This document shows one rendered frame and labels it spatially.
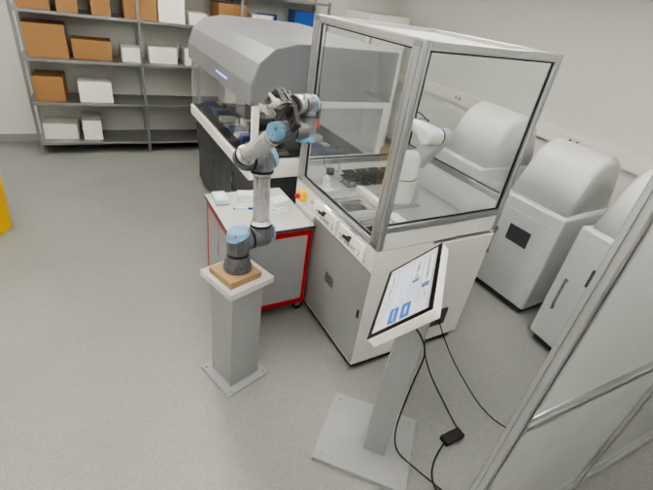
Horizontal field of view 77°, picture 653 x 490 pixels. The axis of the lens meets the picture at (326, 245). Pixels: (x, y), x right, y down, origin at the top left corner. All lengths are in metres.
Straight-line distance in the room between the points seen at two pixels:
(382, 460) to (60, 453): 1.62
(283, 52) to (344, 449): 2.50
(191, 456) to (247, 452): 0.28
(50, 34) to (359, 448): 5.15
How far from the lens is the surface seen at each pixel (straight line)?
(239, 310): 2.29
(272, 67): 3.07
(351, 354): 2.75
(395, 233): 2.27
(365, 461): 2.46
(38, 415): 2.82
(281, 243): 2.76
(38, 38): 5.85
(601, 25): 5.22
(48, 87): 5.95
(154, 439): 2.55
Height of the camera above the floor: 2.10
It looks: 31 degrees down
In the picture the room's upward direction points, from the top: 9 degrees clockwise
